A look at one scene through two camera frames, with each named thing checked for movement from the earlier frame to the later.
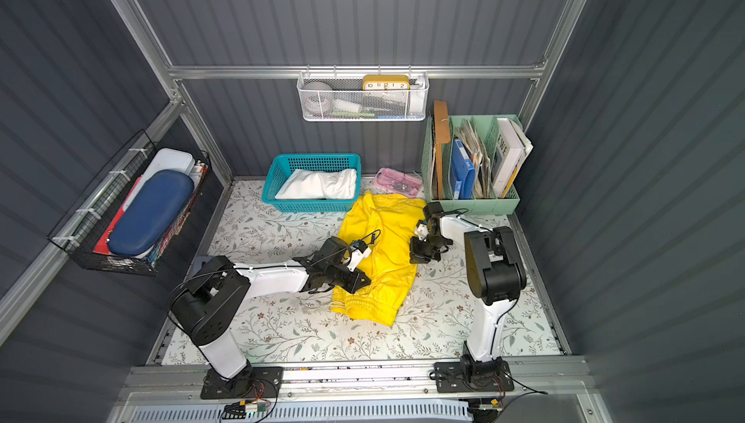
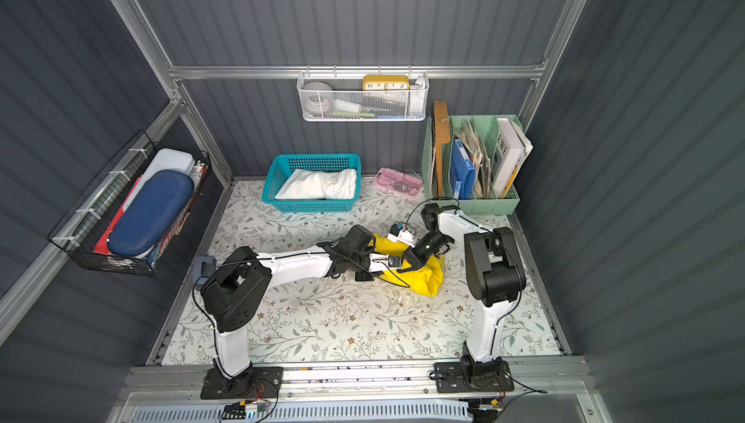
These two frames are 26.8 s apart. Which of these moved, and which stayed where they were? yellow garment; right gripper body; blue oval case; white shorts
Moved: yellow garment
Stayed: right gripper body; blue oval case; white shorts
